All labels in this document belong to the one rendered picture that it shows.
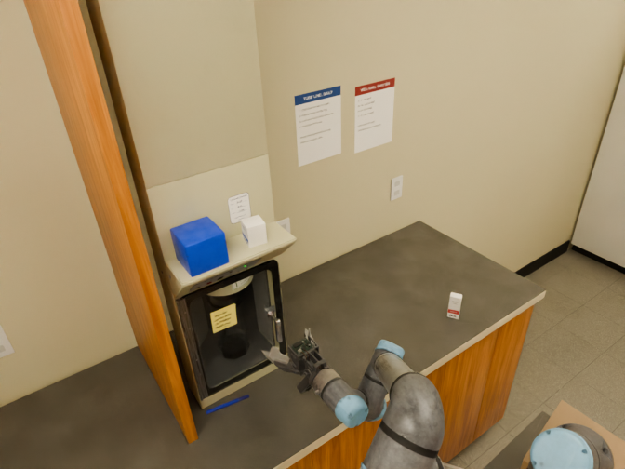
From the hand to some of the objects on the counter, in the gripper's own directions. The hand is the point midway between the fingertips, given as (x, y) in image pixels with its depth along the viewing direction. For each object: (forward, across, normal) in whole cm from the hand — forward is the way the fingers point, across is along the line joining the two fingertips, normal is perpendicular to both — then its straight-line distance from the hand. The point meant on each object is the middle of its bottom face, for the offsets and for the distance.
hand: (284, 341), depth 143 cm
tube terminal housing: (+21, +11, +20) cm, 31 cm away
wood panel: (+24, +33, +20) cm, 46 cm away
